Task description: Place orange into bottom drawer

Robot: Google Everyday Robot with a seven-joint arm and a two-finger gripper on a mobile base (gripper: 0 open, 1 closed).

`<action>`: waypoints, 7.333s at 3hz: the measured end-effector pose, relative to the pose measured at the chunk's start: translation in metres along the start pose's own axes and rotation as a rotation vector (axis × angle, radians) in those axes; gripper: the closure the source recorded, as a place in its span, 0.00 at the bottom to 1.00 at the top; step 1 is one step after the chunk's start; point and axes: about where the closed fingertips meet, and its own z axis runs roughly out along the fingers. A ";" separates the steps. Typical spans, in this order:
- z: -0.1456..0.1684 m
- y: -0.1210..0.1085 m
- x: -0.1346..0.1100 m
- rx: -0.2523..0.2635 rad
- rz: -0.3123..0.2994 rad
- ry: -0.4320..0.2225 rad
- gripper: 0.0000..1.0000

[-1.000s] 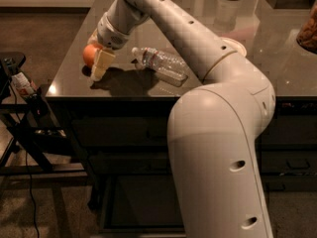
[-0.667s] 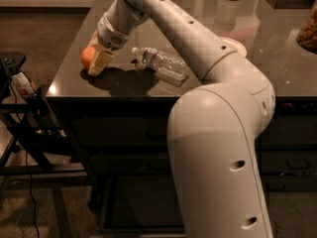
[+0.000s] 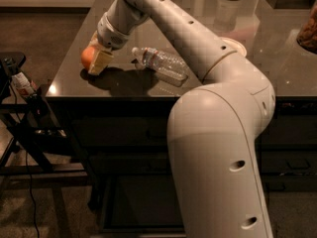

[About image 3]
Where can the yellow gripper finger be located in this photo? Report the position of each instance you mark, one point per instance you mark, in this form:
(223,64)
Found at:
(100,60)

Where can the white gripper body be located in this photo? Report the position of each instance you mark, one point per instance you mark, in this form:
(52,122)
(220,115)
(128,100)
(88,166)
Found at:
(110,34)

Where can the orange fruit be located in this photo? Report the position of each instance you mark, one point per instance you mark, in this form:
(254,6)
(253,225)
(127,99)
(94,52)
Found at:
(87,56)

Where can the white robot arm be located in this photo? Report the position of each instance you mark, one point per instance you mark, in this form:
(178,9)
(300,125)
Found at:
(211,129)

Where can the top left drawer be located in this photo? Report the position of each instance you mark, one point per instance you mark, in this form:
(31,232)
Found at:
(120,131)

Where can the middle left drawer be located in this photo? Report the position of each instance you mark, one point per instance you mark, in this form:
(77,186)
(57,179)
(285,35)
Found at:
(144,163)

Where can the open bottom left drawer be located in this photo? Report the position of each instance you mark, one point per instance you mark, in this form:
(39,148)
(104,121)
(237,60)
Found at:
(140,204)

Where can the top right drawer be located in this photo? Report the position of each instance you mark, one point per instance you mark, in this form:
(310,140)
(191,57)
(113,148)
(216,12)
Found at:
(290,131)

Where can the middle right drawer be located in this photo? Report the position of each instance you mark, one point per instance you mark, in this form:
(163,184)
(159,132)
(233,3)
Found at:
(289,162)

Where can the bottom right drawer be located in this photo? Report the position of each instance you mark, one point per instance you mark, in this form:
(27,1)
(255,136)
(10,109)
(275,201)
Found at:
(288,184)

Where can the clear plastic water bottle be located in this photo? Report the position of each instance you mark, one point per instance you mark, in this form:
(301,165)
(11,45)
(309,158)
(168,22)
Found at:
(164,63)

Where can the small bottle on stand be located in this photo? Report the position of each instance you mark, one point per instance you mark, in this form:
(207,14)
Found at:
(24,86)

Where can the black side stand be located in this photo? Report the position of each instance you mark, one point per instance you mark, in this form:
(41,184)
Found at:
(16,118)

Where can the white paper bowl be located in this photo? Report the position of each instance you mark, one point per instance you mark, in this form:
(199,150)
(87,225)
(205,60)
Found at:
(232,44)

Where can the jar of nuts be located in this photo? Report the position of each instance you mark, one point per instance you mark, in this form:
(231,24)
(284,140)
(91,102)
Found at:
(307,37)

